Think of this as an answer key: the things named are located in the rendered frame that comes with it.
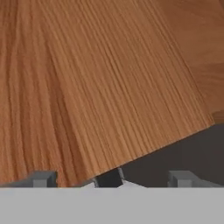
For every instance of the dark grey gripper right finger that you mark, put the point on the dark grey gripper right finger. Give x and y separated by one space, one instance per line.
181 178

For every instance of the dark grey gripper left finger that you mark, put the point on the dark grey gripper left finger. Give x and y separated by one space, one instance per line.
43 178

